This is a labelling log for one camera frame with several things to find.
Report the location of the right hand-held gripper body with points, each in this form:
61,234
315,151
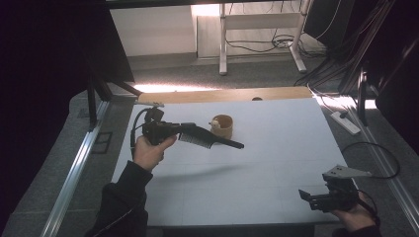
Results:
339,200

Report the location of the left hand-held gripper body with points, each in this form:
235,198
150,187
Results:
156,130

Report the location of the black comb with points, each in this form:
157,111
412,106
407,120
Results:
204,135

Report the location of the wooden cup with duck figure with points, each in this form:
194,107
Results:
225,131

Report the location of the person's right hand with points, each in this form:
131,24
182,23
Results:
357,219

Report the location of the person's left hand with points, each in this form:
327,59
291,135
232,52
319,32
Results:
148,154

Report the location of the white table mat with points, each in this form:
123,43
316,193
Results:
263,177

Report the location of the black metal stand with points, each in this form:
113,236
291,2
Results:
92,102
362,95

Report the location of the white power strip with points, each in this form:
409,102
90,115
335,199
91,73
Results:
346,123

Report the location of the white panel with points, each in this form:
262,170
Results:
151,29

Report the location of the aluminium rail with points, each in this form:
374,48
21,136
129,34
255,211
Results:
385,164
75,171

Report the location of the white desk frame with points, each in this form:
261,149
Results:
223,39

